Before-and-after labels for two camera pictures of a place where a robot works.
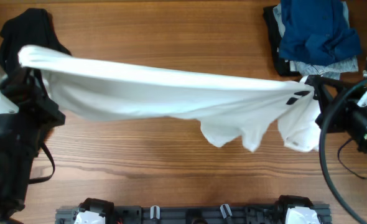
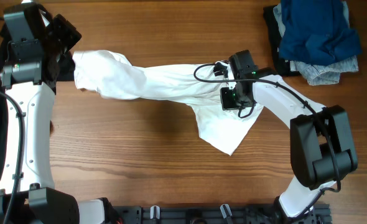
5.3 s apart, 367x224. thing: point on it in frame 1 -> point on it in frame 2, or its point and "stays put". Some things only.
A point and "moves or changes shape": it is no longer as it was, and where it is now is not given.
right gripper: (344, 108) -> (227, 103)
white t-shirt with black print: (223, 108) moves or changes shape
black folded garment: (282, 66) stays put
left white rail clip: (158, 212) stays put
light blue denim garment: (331, 70) stays put
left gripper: (28, 89) -> (60, 23)
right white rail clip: (223, 208) stays put
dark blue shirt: (316, 33) stays put
